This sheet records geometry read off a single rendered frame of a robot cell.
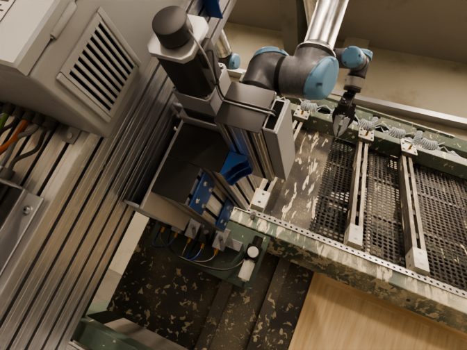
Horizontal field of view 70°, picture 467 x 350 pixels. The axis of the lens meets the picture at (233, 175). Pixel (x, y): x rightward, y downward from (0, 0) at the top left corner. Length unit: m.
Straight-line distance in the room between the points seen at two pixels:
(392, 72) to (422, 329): 3.55
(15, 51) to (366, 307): 1.64
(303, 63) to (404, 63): 4.02
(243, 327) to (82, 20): 1.49
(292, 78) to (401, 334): 1.30
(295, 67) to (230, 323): 1.24
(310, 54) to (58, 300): 0.83
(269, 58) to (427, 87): 3.89
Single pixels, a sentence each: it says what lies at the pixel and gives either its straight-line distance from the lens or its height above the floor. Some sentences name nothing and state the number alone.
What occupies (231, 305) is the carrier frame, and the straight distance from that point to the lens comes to 1.74.
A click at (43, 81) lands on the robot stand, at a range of 0.52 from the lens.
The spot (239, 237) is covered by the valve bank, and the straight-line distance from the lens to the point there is 1.47.
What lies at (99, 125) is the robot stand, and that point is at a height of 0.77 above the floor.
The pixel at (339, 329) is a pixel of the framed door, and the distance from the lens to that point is 1.76.
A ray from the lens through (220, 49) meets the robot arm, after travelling 1.67.
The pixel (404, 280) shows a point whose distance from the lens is 1.59.
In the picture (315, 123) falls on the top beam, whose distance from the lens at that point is 2.48.
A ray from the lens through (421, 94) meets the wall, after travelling 4.72.
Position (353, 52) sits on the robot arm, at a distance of 1.40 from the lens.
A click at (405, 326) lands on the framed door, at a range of 1.84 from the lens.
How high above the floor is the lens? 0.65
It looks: 14 degrees up
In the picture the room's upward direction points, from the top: 23 degrees clockwise
